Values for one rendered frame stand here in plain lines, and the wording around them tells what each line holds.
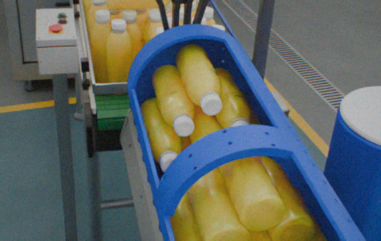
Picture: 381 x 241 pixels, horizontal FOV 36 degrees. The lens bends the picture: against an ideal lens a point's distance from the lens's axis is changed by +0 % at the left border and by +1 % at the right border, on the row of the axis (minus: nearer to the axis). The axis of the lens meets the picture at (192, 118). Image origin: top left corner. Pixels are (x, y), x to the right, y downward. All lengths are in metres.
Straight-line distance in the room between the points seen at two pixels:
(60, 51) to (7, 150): 1.55
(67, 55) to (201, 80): 0.49
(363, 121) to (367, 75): 2.55
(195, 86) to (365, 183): 0.48
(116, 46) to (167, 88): 0.40
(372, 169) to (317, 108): 2.11
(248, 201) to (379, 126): 0.59
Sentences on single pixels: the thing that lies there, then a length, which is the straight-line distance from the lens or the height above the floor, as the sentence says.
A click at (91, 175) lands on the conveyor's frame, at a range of 2.09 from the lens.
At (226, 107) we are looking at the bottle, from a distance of 1.17.
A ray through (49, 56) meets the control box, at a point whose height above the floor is 1.05.
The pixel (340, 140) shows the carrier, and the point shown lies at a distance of 1.42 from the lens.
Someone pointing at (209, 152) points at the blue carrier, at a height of 1.22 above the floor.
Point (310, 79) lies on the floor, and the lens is 3.77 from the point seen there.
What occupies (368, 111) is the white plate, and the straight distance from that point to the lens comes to 1.45.
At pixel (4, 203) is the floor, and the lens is 2.73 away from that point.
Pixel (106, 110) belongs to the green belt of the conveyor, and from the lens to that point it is 1.60.
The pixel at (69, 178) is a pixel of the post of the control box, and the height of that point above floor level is 0.59.
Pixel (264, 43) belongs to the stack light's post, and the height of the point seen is 0.93.
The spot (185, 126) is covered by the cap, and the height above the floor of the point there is 1.11.
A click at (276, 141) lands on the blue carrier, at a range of 0.93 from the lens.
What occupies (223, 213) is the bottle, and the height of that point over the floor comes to 1.14.
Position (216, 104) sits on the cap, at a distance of 1.13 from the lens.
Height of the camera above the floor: 1.75
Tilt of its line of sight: 33 degrees down
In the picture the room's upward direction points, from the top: 4 degrees clockwise
